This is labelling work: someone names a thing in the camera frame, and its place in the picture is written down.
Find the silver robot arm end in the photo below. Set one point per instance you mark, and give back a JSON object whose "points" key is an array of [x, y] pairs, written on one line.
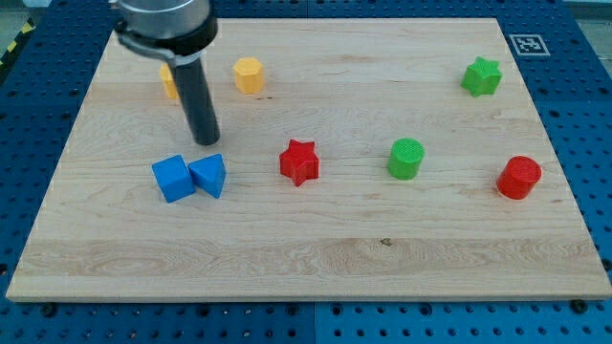
{"points": [[173, 31]]}

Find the red star block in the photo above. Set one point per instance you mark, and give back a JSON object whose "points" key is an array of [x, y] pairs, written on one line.
{"points": [[299, 162]]}

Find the green star block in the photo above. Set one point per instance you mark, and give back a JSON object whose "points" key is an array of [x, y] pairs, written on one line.
{"points": [[482, 77]]}

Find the wooden board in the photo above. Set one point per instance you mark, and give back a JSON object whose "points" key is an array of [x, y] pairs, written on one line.
{"points": [[105, 233]]}

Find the blue triangle block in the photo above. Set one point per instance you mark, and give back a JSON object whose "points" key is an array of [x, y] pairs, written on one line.
{"points": [[209, 174]]}

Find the green cylinder block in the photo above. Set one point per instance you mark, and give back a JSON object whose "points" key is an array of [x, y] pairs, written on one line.
{"points": [[405, 158]]}

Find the yellow hexagon block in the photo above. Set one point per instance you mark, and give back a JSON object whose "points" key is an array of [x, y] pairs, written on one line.
{"points": [[249, 75]]}

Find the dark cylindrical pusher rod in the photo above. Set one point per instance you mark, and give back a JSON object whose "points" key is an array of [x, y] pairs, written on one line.
{"points": [[191, 83]]}

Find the blue cube block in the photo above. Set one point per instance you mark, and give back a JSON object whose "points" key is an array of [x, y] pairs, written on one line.
{"points": [[173, 178]]}

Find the yellow block behind rod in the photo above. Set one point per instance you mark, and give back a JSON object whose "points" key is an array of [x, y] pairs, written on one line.
{"points": [[168, 82]]}

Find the red cylinder block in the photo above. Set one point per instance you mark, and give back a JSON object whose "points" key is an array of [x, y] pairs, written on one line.
{"points": [[519, 177]]}

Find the white fiducial marker tag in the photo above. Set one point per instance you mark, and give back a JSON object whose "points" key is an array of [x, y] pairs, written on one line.
{"points": [[529, 44]]}

